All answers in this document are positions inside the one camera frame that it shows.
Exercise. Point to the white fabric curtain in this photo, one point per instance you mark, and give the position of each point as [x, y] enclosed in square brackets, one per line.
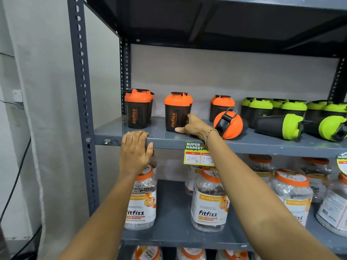
[54, 105]

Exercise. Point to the person's right forearm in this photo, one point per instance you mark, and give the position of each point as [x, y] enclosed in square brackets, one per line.
[252, 197]

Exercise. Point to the grey metal shelving rack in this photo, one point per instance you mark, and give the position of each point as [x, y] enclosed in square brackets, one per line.
[173, 227]

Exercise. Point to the row of orange-lid clear jars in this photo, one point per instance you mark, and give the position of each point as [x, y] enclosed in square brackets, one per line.
[208, 208]

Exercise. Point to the person's right thumb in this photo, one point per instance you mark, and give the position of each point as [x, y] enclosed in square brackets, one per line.
[180, 129]

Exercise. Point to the green yellow price tag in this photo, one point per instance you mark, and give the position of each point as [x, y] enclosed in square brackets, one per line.
[193, 152]
[343, 165]

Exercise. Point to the row of green-lid shaker bottles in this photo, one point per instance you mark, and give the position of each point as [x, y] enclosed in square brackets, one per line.
[291, 127]

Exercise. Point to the black shaker bottle orange lid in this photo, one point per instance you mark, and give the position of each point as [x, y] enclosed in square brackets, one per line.
[222, 105]
[230, 129]
[176, 110]
[137, 113]
[151, 105]

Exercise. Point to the person's left forearm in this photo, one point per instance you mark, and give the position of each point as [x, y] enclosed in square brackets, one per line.
[105, 219]

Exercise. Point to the person's right hand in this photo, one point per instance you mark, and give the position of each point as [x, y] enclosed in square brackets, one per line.
[196, 127]

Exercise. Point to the clear plastic supplement jar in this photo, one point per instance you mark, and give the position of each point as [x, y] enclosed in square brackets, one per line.
[147, 253]
[191, 254]
[233, 255]

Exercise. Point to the person's left thumb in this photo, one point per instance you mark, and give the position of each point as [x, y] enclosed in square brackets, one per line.
[150, 151]

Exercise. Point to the person's left hand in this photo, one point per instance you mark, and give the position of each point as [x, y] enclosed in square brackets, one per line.
[134, 154]

